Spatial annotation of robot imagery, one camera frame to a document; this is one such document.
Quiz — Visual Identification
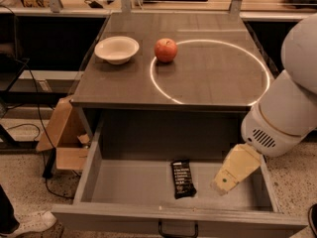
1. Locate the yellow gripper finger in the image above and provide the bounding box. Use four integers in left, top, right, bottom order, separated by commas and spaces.
212, 144, 262, 195

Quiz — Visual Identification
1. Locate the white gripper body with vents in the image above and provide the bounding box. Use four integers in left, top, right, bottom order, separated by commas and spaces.
241, 104, 304, 157

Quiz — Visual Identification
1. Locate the black rxbar chocolate wrapper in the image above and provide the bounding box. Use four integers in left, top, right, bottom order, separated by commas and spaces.
170, 160, 197, 199

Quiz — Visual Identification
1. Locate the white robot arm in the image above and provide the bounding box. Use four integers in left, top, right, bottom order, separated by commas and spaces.
212, 14, 317, 194

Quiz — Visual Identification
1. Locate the grey counter cabinet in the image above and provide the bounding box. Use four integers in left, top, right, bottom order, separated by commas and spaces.
71, 12, 273, 133

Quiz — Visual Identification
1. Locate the grey open drawer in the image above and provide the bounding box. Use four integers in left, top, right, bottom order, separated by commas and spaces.
53, 111, 307, 238

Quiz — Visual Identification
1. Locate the red apple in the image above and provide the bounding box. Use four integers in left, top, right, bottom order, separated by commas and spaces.
155, 38, 177, 62

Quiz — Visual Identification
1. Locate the white ceramic bowl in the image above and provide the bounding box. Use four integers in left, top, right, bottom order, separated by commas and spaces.
94, 36, 140, 65

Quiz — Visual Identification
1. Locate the brown cardboard box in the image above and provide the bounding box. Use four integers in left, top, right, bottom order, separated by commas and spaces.
36, 96, 91, 171

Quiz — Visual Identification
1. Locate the white sneaker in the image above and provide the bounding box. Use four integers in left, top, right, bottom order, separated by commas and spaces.
0, 211, 56, 238

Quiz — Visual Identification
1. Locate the dark trouser leg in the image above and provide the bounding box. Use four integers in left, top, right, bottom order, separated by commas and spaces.
0, 185, 20, 234

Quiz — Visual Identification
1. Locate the black drawer handle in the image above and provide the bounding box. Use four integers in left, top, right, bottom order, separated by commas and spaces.
158, 220, 199, 238

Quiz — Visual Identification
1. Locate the black floor cable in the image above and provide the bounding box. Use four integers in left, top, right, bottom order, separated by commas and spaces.
0, 3, 78, 200

